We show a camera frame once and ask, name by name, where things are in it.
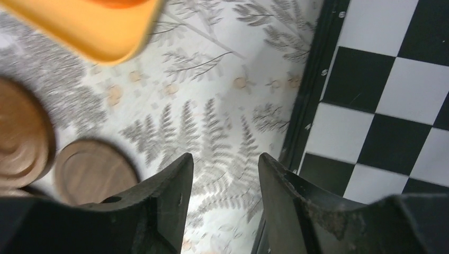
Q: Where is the brown coaster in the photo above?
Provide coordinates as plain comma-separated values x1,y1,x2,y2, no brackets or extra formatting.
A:
1,77,56,188

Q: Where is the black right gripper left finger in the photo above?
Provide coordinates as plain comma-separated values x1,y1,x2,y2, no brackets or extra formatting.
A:
1,153,194,253

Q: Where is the yellow plastic tray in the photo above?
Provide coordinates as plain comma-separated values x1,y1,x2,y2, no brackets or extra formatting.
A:
1,1,165,66

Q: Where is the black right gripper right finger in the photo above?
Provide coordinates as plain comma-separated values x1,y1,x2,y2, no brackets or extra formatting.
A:
258,153,448,253

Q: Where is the dark walnut wooden coaster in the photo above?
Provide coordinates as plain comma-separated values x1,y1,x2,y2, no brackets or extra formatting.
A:
54,139,139,206

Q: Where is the black and white chessboard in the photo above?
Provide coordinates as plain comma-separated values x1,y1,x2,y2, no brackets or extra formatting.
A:
250,0,449,254

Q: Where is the floral patterned tablecloth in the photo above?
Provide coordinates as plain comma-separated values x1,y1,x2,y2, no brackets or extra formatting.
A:
1,1,323,253

